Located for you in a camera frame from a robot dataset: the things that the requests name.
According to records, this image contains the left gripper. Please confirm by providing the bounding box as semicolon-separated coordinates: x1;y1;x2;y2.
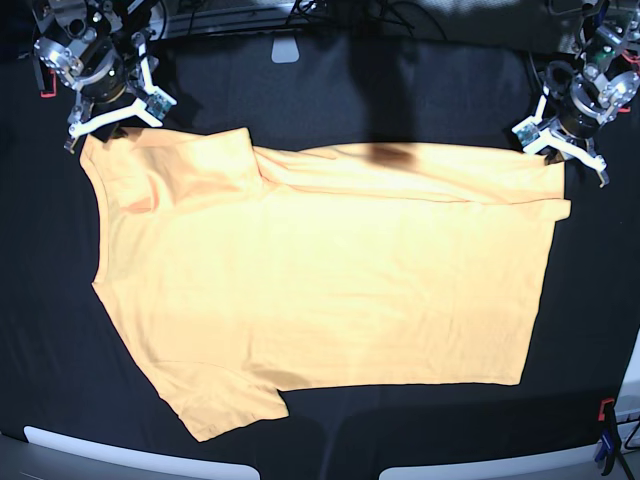
521;94;609;188

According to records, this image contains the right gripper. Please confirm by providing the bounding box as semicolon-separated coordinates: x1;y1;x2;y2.
64;42;172;150

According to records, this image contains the yellow t-shirt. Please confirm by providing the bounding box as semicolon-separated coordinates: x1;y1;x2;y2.
80;128;571;441

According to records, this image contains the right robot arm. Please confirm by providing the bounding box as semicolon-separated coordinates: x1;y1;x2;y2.
32;1;177;153

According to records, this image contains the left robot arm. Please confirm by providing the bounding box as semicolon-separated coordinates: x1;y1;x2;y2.
512;1;639;187

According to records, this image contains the red black clamp far left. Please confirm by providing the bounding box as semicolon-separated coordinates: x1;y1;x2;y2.
32;56;57;99

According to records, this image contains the grey tab on table edge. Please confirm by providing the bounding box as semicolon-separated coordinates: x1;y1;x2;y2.
271;37;300;64

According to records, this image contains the red blue clamp near right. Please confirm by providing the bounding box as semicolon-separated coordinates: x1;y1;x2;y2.
594;398;621;476

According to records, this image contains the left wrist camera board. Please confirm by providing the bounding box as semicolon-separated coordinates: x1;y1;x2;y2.
511;121;539;148

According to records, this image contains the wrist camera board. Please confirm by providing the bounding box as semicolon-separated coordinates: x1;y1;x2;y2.
145;91;177;122
511;121;539;148

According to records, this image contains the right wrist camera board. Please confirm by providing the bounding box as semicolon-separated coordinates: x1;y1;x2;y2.
145;91;177;122

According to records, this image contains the black cable bundle top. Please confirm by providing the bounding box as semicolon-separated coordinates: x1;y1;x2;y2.
169;0;451;39

